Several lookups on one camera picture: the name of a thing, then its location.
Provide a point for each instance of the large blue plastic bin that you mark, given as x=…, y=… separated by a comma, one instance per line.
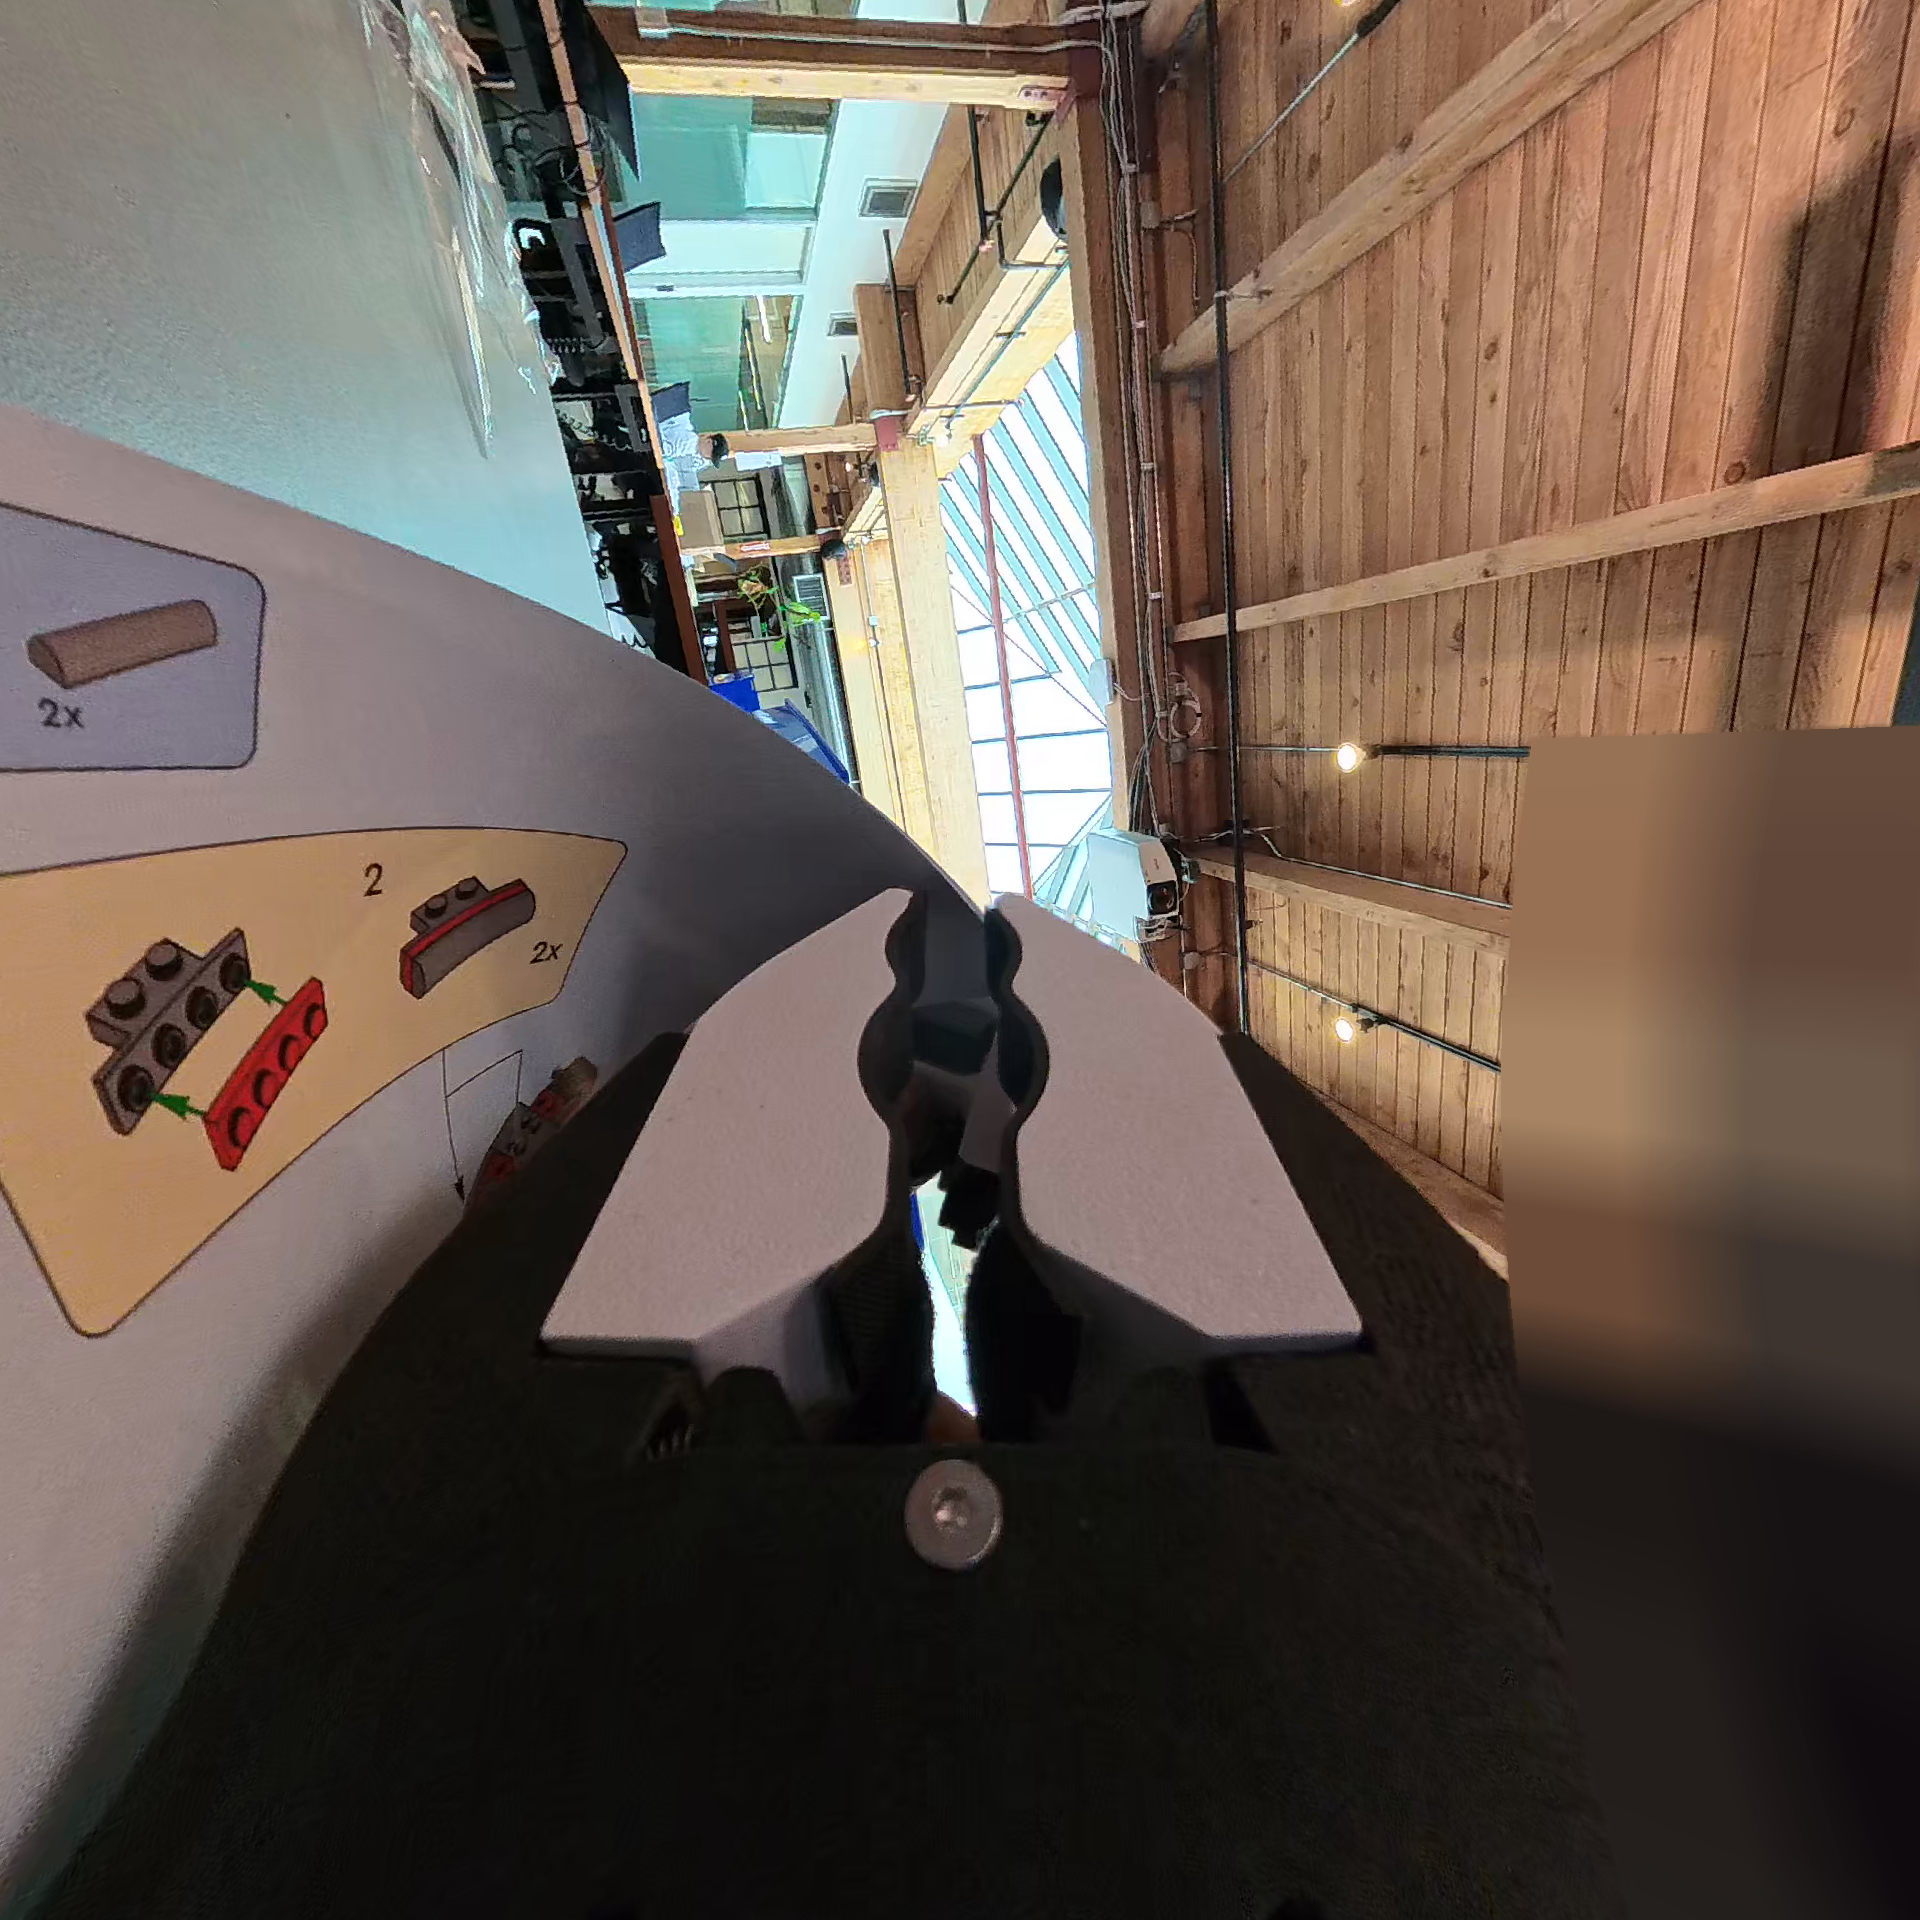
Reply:
x=809, y=751

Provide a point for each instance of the small blue plastic bin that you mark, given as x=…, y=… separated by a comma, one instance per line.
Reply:
x=734, y=693

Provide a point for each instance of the lego instruction booklet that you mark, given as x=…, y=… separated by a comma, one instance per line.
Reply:
x=452, y=721

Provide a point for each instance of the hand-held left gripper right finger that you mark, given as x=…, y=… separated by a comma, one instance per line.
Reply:
x=1172, y=1171

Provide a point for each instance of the white ceiling projector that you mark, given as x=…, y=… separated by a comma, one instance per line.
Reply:
x=1133, y=885

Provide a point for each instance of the green potted plant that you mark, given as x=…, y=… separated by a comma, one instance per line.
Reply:
x=786, y=608

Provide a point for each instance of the red ceiling pipe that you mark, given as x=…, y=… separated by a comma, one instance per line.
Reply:
x=1001, y=675

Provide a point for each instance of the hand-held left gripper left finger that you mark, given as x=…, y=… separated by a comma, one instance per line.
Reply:
x=734, y=1171

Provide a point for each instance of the clear plastic bag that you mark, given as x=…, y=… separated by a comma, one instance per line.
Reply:
x=464, y=195

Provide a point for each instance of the black monitor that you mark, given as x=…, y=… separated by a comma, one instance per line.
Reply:
x=600, y=83

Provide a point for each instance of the grey and red lego assembly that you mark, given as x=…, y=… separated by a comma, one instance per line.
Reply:
x=954, y=1039

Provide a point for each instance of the black ceiling conduit pipe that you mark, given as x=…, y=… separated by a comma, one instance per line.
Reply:
x=1228, y=523

